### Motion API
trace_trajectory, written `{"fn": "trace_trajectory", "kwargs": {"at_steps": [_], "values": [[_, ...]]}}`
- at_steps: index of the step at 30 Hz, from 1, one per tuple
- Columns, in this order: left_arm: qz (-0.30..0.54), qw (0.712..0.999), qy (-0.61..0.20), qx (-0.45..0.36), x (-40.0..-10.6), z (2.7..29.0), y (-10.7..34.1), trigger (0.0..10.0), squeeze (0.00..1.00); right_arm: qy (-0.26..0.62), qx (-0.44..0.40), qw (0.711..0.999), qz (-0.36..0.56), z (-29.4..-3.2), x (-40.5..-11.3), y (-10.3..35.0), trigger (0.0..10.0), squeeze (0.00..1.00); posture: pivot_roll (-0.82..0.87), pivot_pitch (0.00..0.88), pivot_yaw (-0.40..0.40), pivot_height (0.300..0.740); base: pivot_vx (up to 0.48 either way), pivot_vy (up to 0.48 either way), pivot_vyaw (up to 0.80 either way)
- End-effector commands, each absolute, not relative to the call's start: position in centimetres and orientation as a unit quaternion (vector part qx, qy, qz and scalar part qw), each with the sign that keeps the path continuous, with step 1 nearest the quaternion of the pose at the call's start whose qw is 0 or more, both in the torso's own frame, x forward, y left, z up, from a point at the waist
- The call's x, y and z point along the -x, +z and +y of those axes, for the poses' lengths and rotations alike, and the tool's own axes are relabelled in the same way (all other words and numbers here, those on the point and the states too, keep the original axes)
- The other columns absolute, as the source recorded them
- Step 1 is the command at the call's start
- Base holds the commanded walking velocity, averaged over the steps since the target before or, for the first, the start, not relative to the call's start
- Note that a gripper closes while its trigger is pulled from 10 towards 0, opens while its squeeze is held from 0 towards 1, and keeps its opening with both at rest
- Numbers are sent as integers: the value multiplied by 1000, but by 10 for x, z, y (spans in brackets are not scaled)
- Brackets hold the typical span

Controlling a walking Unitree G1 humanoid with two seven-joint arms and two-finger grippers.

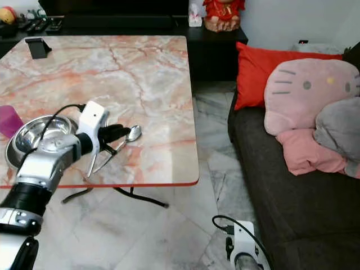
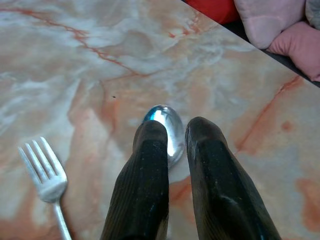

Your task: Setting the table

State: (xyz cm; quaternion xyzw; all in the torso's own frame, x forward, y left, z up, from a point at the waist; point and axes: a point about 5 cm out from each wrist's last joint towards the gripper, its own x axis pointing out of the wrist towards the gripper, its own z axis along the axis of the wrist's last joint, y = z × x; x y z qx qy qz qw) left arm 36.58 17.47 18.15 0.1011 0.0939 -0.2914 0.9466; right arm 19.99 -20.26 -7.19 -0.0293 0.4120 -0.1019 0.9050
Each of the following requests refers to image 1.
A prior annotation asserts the silver metal spoon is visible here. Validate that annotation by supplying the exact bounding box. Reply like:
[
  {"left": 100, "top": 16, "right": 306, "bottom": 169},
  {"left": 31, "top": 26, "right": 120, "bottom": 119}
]
[{"left": 96, "top": 124, "right": 143, "bottom": 174}]

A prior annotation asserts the dark curved metal table leg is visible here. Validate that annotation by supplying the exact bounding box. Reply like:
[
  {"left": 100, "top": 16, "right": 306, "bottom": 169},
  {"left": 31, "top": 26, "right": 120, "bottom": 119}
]
[
  {"left": 111, "top": 187, "right": 170, "bottom": 209},
  {"left": 61, "top": 188, "right": 94, "bottom": 204}
]

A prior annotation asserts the stainless steel bowl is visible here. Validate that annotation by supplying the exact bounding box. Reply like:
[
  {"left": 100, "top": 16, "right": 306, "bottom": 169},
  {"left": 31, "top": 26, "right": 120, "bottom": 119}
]
[{"left": 5, "top": 115, "right": 80, "bottom": 170}]

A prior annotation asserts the dark brown sofa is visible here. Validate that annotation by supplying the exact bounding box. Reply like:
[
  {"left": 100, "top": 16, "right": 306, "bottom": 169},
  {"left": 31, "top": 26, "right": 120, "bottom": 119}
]
[{"left": 226, "top": 89, "right": 360, "bottom": 270}]

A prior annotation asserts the purple plastic cup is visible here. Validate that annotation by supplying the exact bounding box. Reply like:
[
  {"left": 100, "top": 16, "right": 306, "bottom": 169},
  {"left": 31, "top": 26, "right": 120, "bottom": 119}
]
[{"left": 0, "top": 105, "right": 25, "bottom": 140}]

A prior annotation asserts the black phone stand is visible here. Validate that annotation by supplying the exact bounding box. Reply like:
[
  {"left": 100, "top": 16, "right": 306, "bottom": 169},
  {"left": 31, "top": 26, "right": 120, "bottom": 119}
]
[{"left": 25, "top": 37, "right": 53, "bottom": 60}]

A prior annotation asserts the small plain pink pillow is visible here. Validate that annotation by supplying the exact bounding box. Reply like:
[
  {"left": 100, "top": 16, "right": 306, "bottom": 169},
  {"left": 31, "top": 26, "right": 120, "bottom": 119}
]
[{"left": 275, "top": 128, "right": 349, "bottom": 177}]

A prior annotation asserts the black remote control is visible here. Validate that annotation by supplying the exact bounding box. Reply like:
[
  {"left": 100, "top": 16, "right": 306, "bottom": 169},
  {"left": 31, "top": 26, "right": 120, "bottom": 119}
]
[
  {"left": 27, "top": 19, "right": 47, "bottom": 33},
  {"left": 46, "top": 18, "right": 64, "bottom": 33}
]

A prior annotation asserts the black television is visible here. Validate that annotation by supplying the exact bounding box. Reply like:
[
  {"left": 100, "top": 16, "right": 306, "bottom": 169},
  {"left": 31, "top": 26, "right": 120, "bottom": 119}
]
[{"left": 38, "top": 0, "right": 190, "bottom": 18}]

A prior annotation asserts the small white pink figurine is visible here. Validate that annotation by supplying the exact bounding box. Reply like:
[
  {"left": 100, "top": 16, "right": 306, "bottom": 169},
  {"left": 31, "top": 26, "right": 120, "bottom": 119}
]
[{"left": 188, "top": 2, "right": 204, "bottom": 28}]

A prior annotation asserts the red cushion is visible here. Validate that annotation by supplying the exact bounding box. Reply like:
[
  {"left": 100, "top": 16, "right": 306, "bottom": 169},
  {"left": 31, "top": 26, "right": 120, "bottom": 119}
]
[{"left": 234, "top": 41, "right": 344, "bottom": 111}]

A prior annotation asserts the red seated figurine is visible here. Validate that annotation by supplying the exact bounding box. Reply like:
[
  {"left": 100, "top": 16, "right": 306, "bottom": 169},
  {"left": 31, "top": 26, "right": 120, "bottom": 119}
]
[{"left": 202, "top": 0, "right": 247, "bottom": 33}]

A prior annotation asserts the pink cat face pillow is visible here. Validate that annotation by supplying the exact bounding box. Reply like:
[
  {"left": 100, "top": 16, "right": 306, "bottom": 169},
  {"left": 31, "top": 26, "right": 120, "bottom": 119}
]
[{"left": 264, "top": 57, "right": 360, "bottom": 137}]

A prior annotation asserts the grey plush pillow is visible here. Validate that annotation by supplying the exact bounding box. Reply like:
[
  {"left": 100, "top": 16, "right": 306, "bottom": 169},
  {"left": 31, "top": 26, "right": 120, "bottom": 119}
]
[{"left": 313, "top": 96, "right": 360, "bottom": 178}]

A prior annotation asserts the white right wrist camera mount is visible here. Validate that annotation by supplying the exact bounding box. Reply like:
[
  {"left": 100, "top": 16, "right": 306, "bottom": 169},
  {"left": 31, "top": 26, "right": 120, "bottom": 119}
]
[{"left": 231, "top": 220, "right": 263, "bottom": 270}]

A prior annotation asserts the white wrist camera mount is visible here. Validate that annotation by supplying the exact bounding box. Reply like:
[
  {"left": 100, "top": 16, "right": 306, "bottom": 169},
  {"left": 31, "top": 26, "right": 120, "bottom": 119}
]
[
  {"left": 76, "top": 101, "right": 110, "bottom": 148},
  {"left": 231, "top": 220, "right": 263, "bottom": 270}
]

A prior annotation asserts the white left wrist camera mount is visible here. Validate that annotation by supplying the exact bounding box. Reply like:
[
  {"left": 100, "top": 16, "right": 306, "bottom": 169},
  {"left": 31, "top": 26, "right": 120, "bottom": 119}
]
[{"left": 76, "top": 101, "right": 110, "bottom": 148}]

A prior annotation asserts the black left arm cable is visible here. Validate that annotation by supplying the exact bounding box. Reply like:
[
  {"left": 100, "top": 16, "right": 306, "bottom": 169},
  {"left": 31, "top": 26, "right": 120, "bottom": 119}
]
[{"left": 42, "top": 103, "right": 86, "bottom": 156}]

